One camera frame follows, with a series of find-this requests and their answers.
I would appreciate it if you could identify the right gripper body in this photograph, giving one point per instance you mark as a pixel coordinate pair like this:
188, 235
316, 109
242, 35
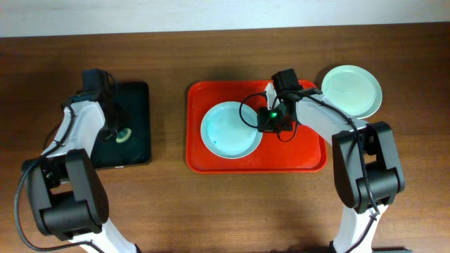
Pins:
274, 125

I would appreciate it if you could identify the black plastic tray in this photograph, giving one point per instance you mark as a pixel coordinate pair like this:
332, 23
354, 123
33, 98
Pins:
134, 98

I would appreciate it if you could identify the red plastic tray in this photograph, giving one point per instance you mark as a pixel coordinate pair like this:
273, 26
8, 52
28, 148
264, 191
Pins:
303, 151

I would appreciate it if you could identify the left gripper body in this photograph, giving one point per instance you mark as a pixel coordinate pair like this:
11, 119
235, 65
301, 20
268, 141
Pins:
114, 130

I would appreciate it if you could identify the light blue plate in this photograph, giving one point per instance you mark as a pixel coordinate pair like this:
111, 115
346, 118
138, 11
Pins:
226, 135

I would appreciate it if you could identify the green yellow sponge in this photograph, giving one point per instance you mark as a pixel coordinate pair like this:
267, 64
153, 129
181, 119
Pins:
123, 135

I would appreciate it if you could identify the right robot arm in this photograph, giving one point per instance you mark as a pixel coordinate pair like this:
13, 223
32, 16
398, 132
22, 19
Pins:
366, 166

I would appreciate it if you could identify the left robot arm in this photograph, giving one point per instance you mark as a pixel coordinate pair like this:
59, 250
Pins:
65, 193

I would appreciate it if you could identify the mint green plate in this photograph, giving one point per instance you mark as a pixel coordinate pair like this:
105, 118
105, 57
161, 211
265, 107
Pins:
353, 89

